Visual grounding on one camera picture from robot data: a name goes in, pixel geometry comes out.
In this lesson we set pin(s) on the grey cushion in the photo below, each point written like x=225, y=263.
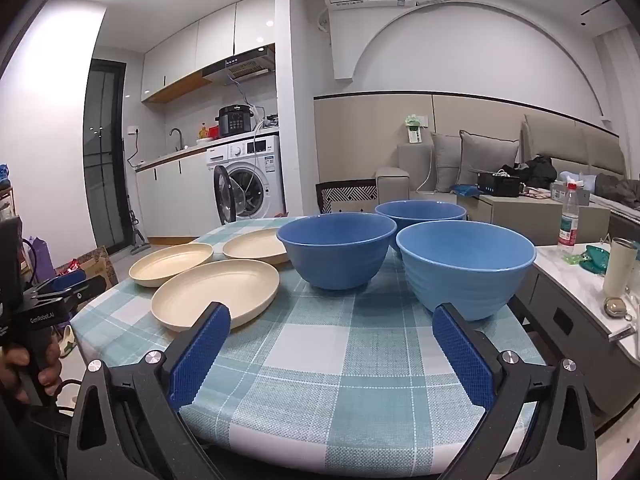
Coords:
x=487, y=157
x=446, y=160

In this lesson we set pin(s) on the white tumbler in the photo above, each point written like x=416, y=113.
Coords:
x=619, y=270

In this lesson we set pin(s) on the metal earbud case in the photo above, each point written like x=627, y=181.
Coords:
x=614, y=306

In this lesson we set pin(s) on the grey sofa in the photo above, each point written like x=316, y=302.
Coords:
x=392, y=182

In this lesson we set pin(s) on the green white wall holder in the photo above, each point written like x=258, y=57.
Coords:
x=414, y=132

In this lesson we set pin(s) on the beige side cabinet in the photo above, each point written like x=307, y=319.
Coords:
x=525, y=220

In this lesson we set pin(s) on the black jacket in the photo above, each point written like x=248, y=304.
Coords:
x=540, y=170

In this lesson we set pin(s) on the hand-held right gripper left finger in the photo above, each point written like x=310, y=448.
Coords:
x=200, y=355

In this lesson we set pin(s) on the clear water bottle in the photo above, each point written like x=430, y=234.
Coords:
x=568, y=225

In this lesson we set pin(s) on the white washing machine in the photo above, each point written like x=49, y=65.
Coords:
x=260, y=160

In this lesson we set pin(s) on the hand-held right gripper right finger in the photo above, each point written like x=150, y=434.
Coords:
x=465, y=355

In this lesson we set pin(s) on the metal faucet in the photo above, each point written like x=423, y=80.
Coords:
x=180, y=142

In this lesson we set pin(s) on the beige plate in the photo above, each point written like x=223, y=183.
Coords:
x=170, y=265
x=210, y=292
x=252, y=247

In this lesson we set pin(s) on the teal plastic container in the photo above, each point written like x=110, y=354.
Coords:
x=596, y=259

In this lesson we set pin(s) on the range hood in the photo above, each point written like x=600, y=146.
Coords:
x=240, y=67

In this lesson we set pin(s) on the black framed glass door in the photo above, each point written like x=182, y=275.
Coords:
x=102, y=185

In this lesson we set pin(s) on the tissue box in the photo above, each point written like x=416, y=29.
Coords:
x=560, y=192

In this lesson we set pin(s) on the black pressure cooker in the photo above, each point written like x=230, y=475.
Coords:
x=232, y=121

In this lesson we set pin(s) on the yellow bottle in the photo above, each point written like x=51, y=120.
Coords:
x=204, y=131

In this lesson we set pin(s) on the person's left hand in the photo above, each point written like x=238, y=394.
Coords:
x=12, y=358

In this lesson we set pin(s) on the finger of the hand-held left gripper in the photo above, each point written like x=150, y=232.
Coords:
x=82, y=292
x=70, y=277

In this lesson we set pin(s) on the brown cardboard box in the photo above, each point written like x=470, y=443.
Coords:
x=100, y=270

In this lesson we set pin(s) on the black box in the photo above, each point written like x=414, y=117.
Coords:
x=497, y=186

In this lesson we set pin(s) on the marble top cabinet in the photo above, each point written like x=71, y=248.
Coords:
x=565, y=320

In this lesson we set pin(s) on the teal checked tablecloth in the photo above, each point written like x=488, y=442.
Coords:
x=325, y=360

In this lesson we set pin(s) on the dark grey clothing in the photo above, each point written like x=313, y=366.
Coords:
x=617, y=185

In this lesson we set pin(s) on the light blue bowl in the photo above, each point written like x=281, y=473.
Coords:
x=465, y=285

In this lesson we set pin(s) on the white wall cabinets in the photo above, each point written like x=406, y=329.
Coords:
x=215, y=35

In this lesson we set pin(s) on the white kitchen counter cabinets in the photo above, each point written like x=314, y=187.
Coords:
x=170, y=195

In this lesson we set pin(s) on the blue plastic bag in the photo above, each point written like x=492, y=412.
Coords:
x=465, y=190

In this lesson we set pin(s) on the black patterned chair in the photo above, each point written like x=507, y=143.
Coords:
x=350, y=192

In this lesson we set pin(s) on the purple bag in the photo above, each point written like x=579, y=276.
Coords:
x=40, y=260

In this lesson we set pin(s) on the stick vacuum cleaner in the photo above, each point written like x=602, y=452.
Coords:
x=140, y=245

